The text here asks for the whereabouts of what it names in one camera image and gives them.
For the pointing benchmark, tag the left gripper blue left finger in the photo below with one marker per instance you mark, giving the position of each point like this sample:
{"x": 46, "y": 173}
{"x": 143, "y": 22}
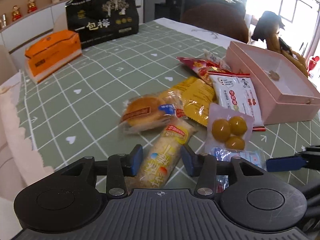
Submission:
{"x": 120, "y": 166}

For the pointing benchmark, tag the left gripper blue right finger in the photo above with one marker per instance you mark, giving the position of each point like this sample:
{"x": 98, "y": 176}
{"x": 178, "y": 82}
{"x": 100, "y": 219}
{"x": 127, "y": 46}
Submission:
{"x": 203, "y": 167}

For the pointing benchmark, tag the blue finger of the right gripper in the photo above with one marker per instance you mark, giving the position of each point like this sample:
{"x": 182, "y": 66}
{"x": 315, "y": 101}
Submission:
{"x": 295, "y": 162}

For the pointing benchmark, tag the long bread roll packet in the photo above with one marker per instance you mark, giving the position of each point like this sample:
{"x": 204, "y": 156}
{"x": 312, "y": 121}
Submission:
{"x": 162, "y": 157}

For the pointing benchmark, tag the peppa pig candy packet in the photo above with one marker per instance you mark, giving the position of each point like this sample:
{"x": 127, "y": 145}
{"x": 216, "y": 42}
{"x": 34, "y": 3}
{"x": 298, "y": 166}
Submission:
{"x": 221, "y": 154}

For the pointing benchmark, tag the vacuum packed chestnuts pouch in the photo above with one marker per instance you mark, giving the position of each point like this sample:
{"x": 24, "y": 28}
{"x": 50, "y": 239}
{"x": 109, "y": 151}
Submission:
{"x": 227, "y": 129}

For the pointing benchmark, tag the round bun packet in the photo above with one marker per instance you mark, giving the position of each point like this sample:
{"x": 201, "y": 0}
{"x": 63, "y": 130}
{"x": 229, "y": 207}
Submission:
{"x": 147, "y": 112}

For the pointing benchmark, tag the yellow snack packet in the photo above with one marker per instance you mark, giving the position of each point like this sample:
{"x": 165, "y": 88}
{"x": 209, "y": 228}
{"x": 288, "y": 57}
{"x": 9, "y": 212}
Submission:
{"x": 193, "y": 96}

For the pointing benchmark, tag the white red snack packet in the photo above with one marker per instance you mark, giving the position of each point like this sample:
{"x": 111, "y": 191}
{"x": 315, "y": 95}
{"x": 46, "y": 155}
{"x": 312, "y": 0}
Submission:
{"x": 237, "y": 92}

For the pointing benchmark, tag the red spicy snack packet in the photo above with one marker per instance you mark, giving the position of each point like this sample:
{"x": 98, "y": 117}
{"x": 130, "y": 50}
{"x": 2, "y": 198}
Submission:
{"x": 202, "y": 67}

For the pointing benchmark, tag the small clear red packet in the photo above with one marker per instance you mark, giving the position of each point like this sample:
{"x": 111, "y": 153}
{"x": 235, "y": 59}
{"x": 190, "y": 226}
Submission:
{"x": 215, "y": 59}

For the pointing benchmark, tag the pink cardboard box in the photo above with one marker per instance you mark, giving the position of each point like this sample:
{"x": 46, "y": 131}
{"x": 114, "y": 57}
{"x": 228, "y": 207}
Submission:
{"x": 284, "y": 93}

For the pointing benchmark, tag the green grid tablecloth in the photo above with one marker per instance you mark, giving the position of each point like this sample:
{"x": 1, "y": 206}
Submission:
{"x": 76, "y": 111}

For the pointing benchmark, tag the red toy on floor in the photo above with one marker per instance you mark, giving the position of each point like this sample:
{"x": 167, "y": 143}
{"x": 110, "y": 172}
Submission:
{"x": 312, "y": 63}

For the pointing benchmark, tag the beige scalloped cloth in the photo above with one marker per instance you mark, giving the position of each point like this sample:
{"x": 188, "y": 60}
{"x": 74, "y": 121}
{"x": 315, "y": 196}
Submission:
{"x": 21, "y": 164}

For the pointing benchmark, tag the brown massage chair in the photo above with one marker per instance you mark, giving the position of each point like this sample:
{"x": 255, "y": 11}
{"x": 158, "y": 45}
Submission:
{"x": 267, "y": 29}

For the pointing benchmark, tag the orange tissue box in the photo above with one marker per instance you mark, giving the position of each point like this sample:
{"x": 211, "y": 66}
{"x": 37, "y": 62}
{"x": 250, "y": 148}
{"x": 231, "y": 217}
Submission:
{"x": 51, "y": 53}

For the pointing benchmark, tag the brown round chair back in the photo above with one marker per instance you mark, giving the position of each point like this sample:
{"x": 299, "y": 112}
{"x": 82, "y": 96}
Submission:
{"x": 218, "y": 18}

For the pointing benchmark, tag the white cabinet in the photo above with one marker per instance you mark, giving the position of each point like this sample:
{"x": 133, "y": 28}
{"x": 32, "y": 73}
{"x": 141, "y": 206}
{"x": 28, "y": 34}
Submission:
{"x": 18, "y": 35}

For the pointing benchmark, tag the red doll figurine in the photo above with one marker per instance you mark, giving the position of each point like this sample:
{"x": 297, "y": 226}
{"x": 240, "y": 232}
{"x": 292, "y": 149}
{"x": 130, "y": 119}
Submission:
{"x": 31, "y": 6}
{"x": 16, "y": 14}

